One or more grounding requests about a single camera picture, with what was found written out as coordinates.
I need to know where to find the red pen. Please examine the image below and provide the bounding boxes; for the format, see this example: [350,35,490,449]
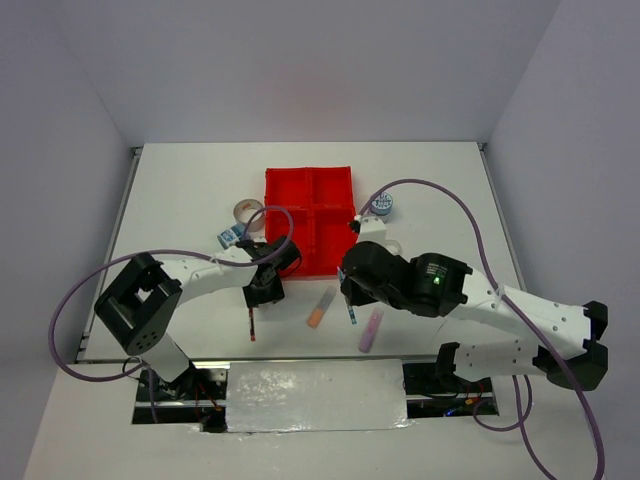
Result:
[248,307,256,342]

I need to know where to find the blue pen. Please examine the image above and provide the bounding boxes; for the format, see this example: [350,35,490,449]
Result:
[337,266,357,325]

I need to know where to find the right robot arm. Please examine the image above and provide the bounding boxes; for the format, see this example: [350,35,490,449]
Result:
[341,241,608,391]

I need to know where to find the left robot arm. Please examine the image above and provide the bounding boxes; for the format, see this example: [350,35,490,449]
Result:
[94,236,302,399]

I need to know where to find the orange highlighter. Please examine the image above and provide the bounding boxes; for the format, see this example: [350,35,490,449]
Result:
[307,285,337,329]

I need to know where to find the clear tape roll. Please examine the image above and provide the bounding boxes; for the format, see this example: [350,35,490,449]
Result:
[385,240,402,255]

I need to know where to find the purple highlighter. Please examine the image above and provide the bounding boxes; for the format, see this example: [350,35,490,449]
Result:
[358,307,384,354]

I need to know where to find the blue white tape roll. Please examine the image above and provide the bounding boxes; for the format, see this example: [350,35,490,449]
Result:
[217,223,247,249]

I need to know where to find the red four-compartment tray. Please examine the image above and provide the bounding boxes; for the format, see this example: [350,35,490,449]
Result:
[264,166,357,278]

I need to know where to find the silver foil sheet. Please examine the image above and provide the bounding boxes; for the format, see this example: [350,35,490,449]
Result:
[225,359,411,433]

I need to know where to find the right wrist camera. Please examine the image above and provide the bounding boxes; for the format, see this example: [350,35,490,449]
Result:
[349,215,387,247]

